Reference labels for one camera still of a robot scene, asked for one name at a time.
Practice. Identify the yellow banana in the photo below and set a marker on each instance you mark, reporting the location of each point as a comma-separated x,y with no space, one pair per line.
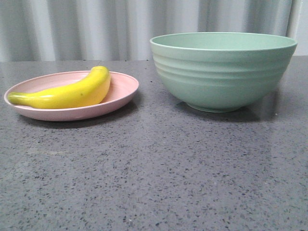
90,90

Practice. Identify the pink plate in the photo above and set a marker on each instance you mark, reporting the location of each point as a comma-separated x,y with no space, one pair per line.
122,89

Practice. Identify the green ribbed bowl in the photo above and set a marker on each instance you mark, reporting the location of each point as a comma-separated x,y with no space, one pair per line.
221,71

